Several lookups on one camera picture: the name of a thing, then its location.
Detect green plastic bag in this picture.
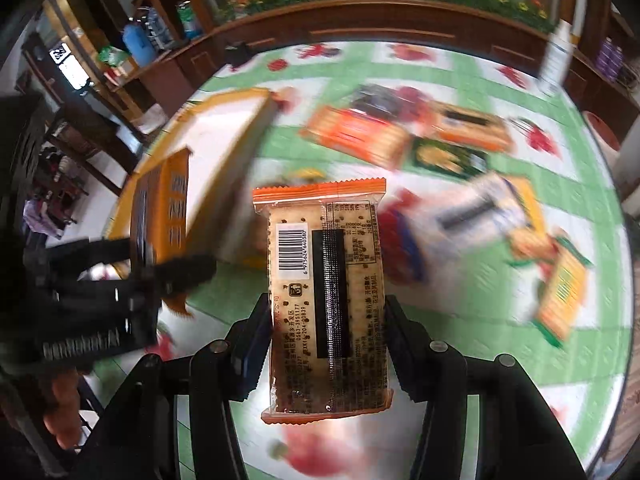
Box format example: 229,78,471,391
97,45,131,68

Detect green fruit-print tablecloth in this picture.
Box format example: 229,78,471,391
92,40,633,480

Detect person's left hand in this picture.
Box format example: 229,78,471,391
40,367,83,451

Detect orange and green snack packet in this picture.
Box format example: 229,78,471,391
507,230,566,267
532,240,594,348

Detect blue plastic jug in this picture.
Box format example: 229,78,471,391
121,22,155,67

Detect dark snack packet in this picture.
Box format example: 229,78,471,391
350,82,436,121

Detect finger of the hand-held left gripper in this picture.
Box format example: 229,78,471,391
150,254,218,306
129,172,156,281

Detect white yellow packet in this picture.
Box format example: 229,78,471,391
425,171,545,250

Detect purple box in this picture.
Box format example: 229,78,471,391
595,37,626,83

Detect white plastic bottle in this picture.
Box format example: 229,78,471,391
537,20,576,98

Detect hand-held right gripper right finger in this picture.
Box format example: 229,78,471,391
381,295,588,480

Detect yellow cardboard box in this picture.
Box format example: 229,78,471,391
102,87,281,271

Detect orange cracker packet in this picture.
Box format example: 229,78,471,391
251,178,396,426
300,105,413,168
131,147,193,321
430,102,516,153

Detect green can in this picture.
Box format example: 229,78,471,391
176,0,203,41

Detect wooden cabinet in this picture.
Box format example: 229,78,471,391
145,2,640,126

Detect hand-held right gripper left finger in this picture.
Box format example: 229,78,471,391
75,292,276,480

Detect red stool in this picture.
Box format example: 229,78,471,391
582,110,623,153

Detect small black object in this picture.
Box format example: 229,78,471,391
223,40,256,71

